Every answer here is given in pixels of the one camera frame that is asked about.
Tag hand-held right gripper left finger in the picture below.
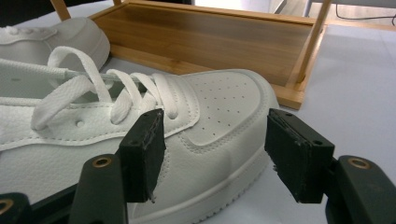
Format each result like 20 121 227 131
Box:
68 107 167 224

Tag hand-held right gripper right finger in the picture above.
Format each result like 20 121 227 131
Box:
263 107 396 224

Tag white sneaker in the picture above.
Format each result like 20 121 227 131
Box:
0 16 111 82
0 46 280 224

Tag wooden shoe rack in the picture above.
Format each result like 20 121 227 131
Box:
49 0 332 111

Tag black cable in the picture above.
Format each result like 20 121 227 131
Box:
335 3 396 21

